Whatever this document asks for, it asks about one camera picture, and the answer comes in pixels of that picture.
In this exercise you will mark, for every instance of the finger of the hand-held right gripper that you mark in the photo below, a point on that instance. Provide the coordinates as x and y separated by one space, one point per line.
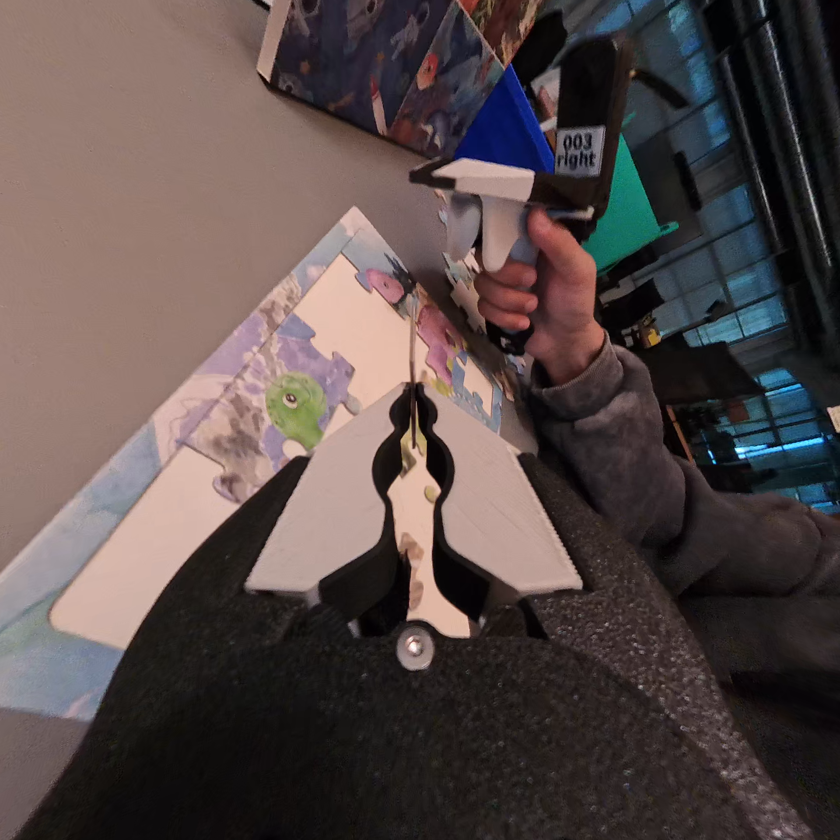
492 180

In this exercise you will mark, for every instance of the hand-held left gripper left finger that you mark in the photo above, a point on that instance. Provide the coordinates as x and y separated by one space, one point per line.
328 518

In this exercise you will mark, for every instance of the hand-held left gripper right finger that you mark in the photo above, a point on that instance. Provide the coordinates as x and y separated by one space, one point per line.
505 518

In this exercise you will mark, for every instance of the green dinosaur head puzzle piece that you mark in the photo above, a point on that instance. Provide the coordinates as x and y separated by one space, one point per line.
295 407

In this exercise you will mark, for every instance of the pile of puzzle pieces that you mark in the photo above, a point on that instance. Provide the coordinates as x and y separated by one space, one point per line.
467 295

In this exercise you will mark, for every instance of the brown grey puzzle piece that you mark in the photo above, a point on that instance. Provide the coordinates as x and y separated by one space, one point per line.
413 348

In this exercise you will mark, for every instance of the dinosaur puzzle tray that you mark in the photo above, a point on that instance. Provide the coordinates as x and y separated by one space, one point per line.
118 590

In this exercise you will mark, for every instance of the person's right forearm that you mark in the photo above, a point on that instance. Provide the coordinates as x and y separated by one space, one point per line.
643 459

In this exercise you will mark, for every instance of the grey desk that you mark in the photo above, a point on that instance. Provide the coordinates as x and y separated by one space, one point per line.
131 197

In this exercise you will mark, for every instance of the person's right hand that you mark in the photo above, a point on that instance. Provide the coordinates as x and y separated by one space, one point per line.
564 295

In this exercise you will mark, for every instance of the blue plastic bin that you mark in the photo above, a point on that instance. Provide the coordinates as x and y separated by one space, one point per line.
505 124

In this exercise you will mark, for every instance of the pink dinosaur head puzzle piece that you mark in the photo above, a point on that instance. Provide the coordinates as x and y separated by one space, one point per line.
384 285

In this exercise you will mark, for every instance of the group of assembled puzzle pieces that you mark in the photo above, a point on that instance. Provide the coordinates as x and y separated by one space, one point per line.
436 334

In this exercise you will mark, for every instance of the colourful puzzle box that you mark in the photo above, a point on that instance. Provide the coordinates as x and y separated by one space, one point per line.
367 59

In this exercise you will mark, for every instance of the person's grey sweater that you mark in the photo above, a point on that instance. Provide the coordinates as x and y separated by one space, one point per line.
787 656

